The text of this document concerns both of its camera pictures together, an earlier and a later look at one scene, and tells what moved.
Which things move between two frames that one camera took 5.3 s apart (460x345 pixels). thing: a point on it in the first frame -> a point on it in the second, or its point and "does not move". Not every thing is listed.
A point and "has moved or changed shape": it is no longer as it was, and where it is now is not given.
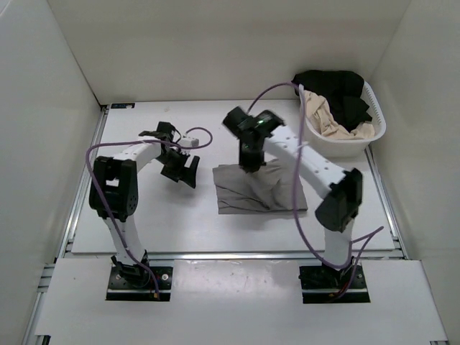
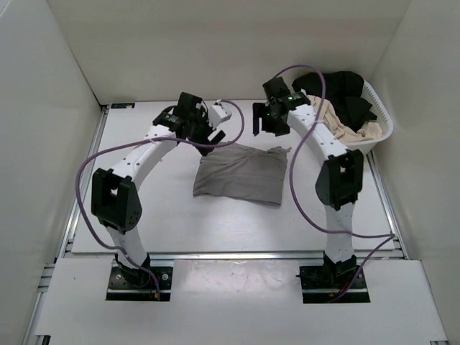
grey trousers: x=272 y=188 has moved or changed shape
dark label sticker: x=121 y=106 does not move
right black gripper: x=249 y=165 -> x=259 y=111
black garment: x=342 y=91 does not move
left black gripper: x=187 y=175 -> x=203 y=118
